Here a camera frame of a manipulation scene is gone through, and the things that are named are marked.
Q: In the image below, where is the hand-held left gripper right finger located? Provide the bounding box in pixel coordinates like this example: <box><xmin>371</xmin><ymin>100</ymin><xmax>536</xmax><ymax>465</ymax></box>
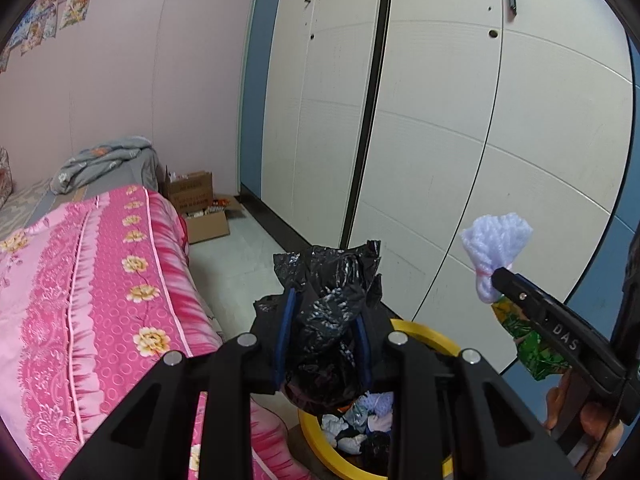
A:
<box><xmin>352</xmin><ymin>312</ymin><xmax>578</xmax><ymax>480</ymax></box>

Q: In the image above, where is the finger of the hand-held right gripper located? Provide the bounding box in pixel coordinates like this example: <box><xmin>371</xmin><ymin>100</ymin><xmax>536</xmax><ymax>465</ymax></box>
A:
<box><xmin>491</xmin><ymin>267</ymin><xmax>548</xmax><ymax>318</ymax></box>

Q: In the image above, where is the upright cardboard box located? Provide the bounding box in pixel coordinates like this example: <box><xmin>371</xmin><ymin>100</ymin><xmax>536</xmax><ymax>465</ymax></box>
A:
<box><xmin>159</xmin><ymin>166</ymin><xmax>216</xmax><ymax>214</ymax></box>

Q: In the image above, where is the purple yarn bundle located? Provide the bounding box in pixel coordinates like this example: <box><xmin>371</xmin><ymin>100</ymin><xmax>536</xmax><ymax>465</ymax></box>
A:
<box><xmin>460</xmin><ymin>212</ymin><xmax>534</xmax><ymax>306</ymax></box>

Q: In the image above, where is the pile of crumpled wrappers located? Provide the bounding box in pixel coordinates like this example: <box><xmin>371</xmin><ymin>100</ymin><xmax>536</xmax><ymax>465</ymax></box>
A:
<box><xmin>320</xmin><ymin>391</ymin><xmax>397</xmax><ymax>476</ymax></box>

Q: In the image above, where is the black plastic bag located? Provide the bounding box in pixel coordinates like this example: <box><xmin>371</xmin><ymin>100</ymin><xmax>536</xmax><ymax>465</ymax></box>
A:
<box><xmin>251</xmin><ymin>240</ymin><xmax>397</xmax><ymax>417</ymax></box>

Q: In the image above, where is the person's right hand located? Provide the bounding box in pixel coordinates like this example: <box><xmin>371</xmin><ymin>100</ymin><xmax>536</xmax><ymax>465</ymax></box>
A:
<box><xmin>545</xmin><ymin>374</ymin><xmax>625</xmax><ymax>478</ymax></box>

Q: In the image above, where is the grey patterned bed sheet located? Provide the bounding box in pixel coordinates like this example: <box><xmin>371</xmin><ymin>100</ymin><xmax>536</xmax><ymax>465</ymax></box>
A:
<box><xmin>0</xmin><ymin>177</ymin><xmax>92</xmax><ymax>235</ymax></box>

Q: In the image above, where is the open low cardboard box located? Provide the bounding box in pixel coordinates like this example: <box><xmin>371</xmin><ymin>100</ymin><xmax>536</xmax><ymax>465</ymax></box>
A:
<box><xmin>181</xmin><ymin>195</ymin><xmax>247</xmax><ymax>246</ymax></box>

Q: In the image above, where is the white wardrobe with blue sides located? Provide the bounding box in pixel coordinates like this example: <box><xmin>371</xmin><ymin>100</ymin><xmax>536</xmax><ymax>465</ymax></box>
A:
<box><xmin>238</xmin><ymin>0</ymin><xmax>640</xmax><ymax>378</ymax></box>

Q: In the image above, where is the green snack packet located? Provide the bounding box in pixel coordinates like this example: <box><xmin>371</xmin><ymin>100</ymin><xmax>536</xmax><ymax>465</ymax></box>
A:
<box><xmin>502</xmin><ymin>300</ymin><xmax>572</xmax><ymax>382</ymax></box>

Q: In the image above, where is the grey floral quilt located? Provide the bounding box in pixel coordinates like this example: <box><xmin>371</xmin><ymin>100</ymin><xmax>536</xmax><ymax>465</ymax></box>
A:
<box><xmin>49</xmin><ymin>135</ymin><xmax>161</xmax><ymax>197</ymax></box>

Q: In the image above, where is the cluster of cartoon wall posters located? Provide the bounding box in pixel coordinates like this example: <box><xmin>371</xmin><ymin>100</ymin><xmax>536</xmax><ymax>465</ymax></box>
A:
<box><xmin>0</xmin><ymin>0</ymin><xmax>92</xmax><ymax>73</ymax></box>

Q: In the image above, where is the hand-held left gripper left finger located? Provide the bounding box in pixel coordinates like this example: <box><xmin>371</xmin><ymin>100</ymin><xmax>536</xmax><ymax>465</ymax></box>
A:
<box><xmin>60</xmin><ymin>287</ymin><xmax>301</xmax><ymax>480</ymax></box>

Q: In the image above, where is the yellow round waste bin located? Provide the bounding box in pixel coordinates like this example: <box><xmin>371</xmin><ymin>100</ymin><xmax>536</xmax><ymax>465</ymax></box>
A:
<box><xmin>297</xmin><ymin>317</ymin><xmax>468</xmax><ymax>480</ymax></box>

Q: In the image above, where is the pink floral blanket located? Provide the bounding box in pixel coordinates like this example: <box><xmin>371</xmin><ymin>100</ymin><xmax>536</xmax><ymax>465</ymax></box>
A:
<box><xmin>0</xmin><ymin>185</ymin><xmax>311</xmax><ymax>480</ymax></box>

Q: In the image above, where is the folded pale floral quilt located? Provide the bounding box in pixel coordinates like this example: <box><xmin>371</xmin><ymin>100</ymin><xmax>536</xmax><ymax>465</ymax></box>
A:
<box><xmin>0</xmin><ymin>147</ymin><xmax>14</xmax><ymax>207</ymax></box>

